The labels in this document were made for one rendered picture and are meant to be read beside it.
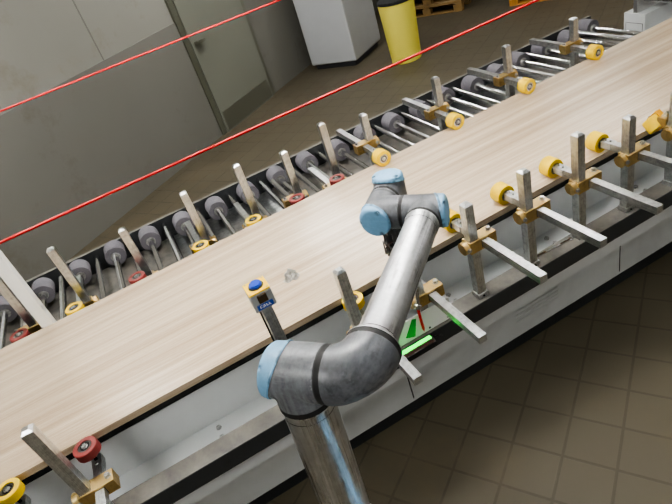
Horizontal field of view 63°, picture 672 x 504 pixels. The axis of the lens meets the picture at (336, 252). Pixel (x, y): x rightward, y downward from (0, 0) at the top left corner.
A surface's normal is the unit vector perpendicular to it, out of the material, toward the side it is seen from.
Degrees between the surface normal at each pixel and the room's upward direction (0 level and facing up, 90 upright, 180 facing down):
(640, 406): 0
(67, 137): 90
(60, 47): 90
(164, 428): 90
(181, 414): 90
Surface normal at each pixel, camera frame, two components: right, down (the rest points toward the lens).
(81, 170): 0.84, 0.08
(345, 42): -0.46, 0.62
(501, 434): -0.27, -0.78
